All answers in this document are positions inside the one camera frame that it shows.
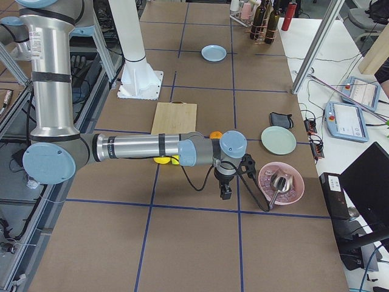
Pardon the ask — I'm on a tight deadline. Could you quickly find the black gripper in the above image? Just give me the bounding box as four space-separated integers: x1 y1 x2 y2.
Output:
214 167 236 200

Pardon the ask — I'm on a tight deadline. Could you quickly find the orange fruit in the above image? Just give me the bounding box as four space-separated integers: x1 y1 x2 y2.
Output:
209 131 222 139

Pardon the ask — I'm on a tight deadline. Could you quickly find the light blue plate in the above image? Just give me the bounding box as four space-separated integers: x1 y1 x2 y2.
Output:
201 44 227 62

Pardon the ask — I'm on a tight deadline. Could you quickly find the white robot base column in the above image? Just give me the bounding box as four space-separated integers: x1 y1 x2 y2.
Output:
109 0 164 100

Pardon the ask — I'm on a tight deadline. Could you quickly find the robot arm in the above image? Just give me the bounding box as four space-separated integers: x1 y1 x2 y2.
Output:
18 1 247 200

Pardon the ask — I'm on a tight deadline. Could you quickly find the light green plate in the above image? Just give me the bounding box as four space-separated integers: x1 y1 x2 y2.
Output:
261 126 297 155

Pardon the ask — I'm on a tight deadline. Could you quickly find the metal scoop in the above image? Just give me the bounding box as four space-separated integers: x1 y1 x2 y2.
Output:
269 169 294 209

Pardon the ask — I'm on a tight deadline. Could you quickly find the yellow lemon right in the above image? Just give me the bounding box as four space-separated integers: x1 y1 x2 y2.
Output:
170 156 179 165

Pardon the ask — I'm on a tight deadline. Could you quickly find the yellow lemon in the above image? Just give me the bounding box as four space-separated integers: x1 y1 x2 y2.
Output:
170 156 179 165
153 157 171 164

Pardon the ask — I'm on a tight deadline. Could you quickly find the pink bowl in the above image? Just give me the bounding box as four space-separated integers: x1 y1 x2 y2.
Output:
258 162 305 206

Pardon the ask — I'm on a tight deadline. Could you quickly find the yellow lemon left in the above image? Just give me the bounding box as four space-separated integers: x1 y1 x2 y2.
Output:
153 157 171 164

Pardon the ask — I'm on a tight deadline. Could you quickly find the bamboo cutting board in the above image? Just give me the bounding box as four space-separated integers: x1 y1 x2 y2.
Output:
151 102 198 134

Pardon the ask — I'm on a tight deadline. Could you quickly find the grey folded cloth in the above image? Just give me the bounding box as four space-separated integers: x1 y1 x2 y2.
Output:
269 112 294 129

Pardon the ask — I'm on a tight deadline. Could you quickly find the black computer box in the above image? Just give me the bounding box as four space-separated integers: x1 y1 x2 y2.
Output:
319 172 350 220

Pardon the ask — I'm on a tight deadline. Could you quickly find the teach pendant near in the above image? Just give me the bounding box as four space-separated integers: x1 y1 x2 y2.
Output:
325 102 369 143

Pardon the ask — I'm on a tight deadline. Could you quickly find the teach pendant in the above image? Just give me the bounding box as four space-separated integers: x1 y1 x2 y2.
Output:
325 102 369 143
340 76 381 111

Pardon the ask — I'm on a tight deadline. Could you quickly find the black monitor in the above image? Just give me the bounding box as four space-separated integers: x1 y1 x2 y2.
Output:
340 142 388 228

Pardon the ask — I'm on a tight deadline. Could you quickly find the teach pendant far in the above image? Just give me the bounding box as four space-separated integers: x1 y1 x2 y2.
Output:
340 76 381 111

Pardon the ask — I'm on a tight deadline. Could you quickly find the dark wine bottle front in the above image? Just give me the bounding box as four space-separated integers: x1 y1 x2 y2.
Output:
264 0 280 44

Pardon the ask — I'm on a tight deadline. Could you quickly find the dark wine bottle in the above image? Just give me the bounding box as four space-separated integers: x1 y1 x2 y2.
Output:
250 0 266 40
264 0 280 44

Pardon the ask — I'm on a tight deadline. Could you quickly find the dark wine bottle middle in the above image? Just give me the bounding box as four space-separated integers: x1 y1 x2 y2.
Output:
250 0 266 40

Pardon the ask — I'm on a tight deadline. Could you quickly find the pink plastic cup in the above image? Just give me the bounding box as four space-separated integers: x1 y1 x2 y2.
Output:
240 2 251 20

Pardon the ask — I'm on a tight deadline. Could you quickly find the red thermos bottle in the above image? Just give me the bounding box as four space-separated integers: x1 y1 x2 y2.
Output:
281 2 297 31

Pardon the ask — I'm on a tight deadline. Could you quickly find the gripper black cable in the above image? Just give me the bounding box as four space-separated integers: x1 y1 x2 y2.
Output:
179 161 272 213

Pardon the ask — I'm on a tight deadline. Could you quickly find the copper wire bottle rack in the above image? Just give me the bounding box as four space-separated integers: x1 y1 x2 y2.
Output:
250 18 278 44

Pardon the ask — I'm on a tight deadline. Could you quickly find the white wire cup rack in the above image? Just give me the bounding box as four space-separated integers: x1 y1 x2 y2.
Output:
229 10 251 28

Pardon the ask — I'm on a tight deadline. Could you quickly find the aluminium frame post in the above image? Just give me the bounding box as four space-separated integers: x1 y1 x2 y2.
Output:
291 0 345 94

